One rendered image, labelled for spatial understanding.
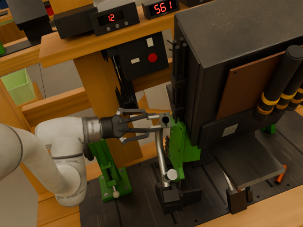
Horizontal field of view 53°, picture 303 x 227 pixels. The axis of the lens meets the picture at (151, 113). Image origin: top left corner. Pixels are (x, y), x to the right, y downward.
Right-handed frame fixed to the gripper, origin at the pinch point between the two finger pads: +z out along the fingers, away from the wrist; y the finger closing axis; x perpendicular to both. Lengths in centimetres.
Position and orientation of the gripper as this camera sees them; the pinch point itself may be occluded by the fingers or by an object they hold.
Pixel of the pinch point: (157, 121)
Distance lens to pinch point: 108.5
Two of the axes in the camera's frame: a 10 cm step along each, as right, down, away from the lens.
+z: 9.7, -1.0, 2.4
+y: -1.5, -9.7, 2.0
